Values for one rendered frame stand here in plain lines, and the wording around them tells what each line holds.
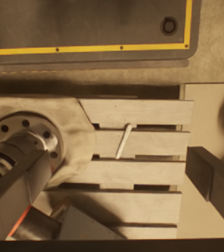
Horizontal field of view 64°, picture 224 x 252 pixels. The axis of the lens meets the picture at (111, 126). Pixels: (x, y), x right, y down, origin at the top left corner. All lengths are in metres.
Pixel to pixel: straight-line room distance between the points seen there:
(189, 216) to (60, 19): 1.03
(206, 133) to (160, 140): 0.28
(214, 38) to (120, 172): 0.67
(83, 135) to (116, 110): 0.15
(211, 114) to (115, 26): 0.60
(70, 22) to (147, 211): 0.75
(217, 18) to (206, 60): 0.16
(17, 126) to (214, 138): 0.83
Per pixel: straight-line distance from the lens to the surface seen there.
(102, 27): 0.50
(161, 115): 0.69
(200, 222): 1.17
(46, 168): 0.17
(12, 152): 0.57
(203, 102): 0.89
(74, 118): 0.67
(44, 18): 0.53
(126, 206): 0.84
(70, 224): 0.69
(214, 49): 0.91
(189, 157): 0.17
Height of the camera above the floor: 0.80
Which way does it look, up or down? 75 degrees down
